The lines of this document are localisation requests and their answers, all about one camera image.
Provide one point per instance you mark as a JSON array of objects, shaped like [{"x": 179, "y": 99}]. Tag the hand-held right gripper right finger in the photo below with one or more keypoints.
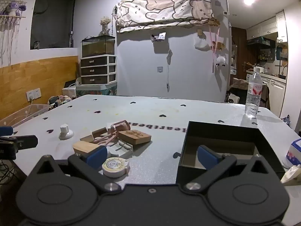
[{"x": 207, "y": 156}]

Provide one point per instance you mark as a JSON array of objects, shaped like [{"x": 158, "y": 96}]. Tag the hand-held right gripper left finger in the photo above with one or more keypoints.
[{"x": 96, "y": 155}]

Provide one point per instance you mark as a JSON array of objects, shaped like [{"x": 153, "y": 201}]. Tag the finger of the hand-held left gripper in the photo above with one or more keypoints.
[
  {"x": 6, "y": 130},
  {"x": 25, "y": 141}
]

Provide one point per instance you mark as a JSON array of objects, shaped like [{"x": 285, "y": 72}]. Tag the oval wooden block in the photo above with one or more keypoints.
[{"x": 83, "y": 147}]

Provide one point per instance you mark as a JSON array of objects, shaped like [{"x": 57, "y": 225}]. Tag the black cardboard box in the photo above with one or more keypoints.
[{"x": 223, "y": 134}]

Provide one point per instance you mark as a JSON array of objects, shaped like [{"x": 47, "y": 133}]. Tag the pink hand-held tool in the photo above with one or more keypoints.
[{"x": 117, "y": 127}]

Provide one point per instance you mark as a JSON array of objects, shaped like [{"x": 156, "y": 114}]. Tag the white plastic knob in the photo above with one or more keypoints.
[{"x": 65, "y": 131}]

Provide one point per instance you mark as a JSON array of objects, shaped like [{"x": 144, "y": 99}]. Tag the carved square wooden block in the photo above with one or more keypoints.
[{"x": 135, "y": 136}]

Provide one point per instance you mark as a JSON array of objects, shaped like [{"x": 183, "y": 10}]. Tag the clear plastic storage bin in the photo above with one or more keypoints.
[{"x": 23, "y": 115}]

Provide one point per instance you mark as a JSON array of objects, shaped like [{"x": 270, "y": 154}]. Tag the small wooden block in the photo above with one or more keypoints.
[{"x": 98, "y": 131}]

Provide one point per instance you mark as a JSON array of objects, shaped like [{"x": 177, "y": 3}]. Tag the white paper items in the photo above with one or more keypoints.
[{"x": 124, "y": 148}]

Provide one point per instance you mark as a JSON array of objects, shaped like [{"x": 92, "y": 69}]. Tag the pile of plush toys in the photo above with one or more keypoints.
[{"x": 58, "y": 101}]

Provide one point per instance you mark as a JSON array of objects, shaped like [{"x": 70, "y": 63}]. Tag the chair with draped clothes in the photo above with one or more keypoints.
[{"x": 239, "y": 87}]

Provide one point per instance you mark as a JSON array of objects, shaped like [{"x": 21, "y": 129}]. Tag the clear plastic water bottle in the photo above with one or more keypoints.
[{"x": 253, "y": 94}]

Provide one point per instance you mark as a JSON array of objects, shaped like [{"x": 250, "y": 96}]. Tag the white drawer unit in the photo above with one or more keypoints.
[{"x": 97, "y": 69}]

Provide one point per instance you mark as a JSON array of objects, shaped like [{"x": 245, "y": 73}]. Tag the blue floral tissue pack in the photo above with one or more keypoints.
[{"x": 294, "y": 153}]

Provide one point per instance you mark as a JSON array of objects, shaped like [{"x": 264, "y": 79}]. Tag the crumpled white tissue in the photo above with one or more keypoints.
[{"x": 292, "y": 173}]

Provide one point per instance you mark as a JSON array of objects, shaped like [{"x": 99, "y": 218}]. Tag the white sheep plush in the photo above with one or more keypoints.
[{"x": 220, "y": 61}]

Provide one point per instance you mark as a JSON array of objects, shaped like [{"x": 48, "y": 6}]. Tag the pink hanging ribbon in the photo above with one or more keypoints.
[{"x": 214, "y": 51}]

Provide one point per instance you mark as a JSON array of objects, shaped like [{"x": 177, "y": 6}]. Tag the glass fish tank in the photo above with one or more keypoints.
[{"x": 97, "y": 46}]

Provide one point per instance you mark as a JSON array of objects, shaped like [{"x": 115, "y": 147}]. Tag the white hanging bag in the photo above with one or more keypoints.
[{"x": 202, "y": 44}]

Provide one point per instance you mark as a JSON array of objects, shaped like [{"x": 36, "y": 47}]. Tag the dark window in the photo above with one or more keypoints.
[{"x": 53, "y": 21}]

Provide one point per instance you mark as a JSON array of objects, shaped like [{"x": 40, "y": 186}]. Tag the purple plush toy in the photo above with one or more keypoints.
[{"x": 13, "y": 8}]

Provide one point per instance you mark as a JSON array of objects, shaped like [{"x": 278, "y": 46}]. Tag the dried flower bunch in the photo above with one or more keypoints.
[{"x": 105, "y": 24}]

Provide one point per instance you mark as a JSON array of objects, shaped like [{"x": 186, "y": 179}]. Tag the white kitchen cabinets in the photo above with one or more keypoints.
[{"x": 265, "y": 27}]

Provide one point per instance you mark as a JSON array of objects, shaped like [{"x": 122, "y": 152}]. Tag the printed cartoon cloth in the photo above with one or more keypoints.
[{"x": 164, "y": 7}]

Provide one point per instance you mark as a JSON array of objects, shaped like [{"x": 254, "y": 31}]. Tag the ceiling lamp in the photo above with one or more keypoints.
[{"x": 249, "y": 0}]

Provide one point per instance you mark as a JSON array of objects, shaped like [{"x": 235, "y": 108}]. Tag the white wall socket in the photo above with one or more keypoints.
[{"x": 33, "y": 94}]

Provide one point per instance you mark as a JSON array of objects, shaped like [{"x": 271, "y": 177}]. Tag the white wall hook plate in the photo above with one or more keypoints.
[{"x": 160, "y": 69}]

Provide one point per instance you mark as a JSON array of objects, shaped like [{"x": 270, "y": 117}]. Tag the macrame wall hanging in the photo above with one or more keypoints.
[{"x": 7, "y": 30}]

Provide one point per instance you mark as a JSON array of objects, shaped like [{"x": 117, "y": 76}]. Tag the wall photo clip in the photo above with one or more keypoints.
[{"x": 158, "y": 37}]

